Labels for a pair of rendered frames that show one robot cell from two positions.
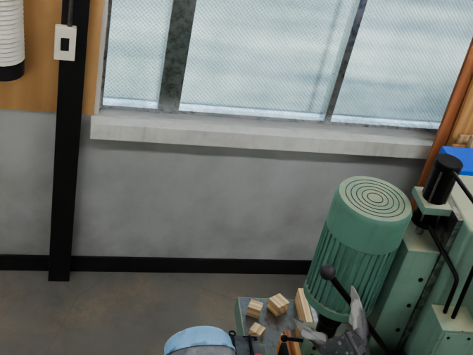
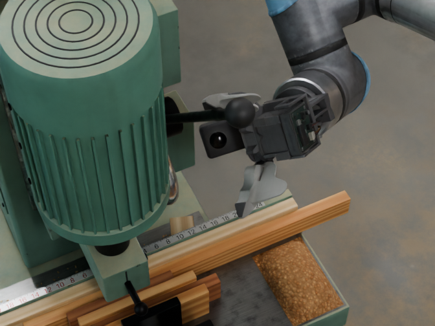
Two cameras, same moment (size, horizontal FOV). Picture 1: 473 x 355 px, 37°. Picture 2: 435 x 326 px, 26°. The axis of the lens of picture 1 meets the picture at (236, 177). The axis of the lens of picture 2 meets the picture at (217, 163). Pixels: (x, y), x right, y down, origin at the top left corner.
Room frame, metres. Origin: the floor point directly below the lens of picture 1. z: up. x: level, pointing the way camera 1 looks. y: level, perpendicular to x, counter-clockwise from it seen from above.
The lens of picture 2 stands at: (1.32, 0.43, 2.21)
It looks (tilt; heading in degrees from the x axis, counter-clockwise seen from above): 53 degrees down; 258
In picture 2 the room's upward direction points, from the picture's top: straight up
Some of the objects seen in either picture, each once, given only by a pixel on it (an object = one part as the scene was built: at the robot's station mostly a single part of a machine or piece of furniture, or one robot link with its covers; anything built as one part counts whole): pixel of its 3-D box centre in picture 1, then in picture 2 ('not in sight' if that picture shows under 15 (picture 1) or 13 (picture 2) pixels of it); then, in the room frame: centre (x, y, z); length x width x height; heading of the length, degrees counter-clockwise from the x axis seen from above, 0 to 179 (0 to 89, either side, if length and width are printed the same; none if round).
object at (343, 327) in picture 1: (327, 344); (111, 248); (1.31, -0.33, 1.03); 0.14 x 0.07 x 0.09; 104
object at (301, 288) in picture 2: not in sight; (298, 274); (1.03, -0.29, 0.92); 0.14 x 0.09 x 0.04; 104
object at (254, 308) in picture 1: (254, 308); not in sight; (1.49, -0.14, 0.92); 0.04 x 0.03 x 0.04; 81
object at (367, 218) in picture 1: (355, 250); (91, 115); (1.31, -0.31, 1.35); 0.18 x 0.18 x 0.31
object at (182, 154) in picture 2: not in sight; (162, 136); (1.20, -0.53, 1.02); 0.09 x 0.07 x 0.12; 14
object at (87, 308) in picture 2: not in sight; (122, 303); (1.31, -0.29, 0.93); 0.17 x 0.02 x 0.05; 14
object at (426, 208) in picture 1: (438, 192); not in sight; (1.34, -0.44, 1.53); 0.08 x 0.08 x 0.17; 14
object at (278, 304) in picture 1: (278, 304); not in sight; (1.53, -0.20, 0.92); 0.04 x 0.04 x 0.04; 48
